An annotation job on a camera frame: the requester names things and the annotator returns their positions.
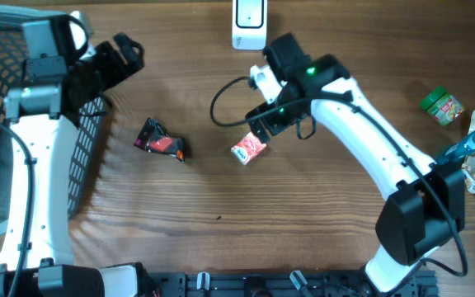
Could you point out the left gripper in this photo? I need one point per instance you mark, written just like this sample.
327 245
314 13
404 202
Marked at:
119 71

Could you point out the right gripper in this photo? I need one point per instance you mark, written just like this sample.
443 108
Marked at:
276 125

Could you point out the red white snack packet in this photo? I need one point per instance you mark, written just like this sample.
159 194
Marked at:
248 148

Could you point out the red black snack packet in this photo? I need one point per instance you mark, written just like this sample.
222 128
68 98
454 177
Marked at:
153 138

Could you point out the green lidded jar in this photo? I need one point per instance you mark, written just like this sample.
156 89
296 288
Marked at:
441 106

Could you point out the blue mouthwash bottle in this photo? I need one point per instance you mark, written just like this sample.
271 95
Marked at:
459 150

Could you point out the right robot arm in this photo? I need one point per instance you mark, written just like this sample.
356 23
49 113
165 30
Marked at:
423 200

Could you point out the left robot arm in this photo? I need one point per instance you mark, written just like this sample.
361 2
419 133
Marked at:
42 117

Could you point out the white barcode scanner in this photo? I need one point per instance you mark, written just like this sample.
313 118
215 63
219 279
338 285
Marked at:
249 24

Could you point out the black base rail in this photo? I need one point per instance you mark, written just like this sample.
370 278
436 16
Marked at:
295 283

